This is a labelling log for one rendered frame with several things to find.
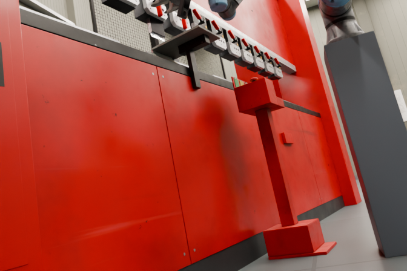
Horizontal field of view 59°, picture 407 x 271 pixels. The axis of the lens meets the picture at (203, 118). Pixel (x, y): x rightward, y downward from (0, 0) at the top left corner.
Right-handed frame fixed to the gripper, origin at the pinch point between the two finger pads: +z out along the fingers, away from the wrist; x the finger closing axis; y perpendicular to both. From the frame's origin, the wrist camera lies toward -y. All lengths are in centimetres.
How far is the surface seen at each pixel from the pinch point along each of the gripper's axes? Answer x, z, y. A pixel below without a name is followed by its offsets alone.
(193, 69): -2.9, -9.9, -32.7
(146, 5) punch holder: 5.5, 3.0, 1.7
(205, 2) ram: -55, 3, 28
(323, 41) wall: -1022, 103, 323
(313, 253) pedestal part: -25, -35, -117
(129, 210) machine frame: 45, -8, -87
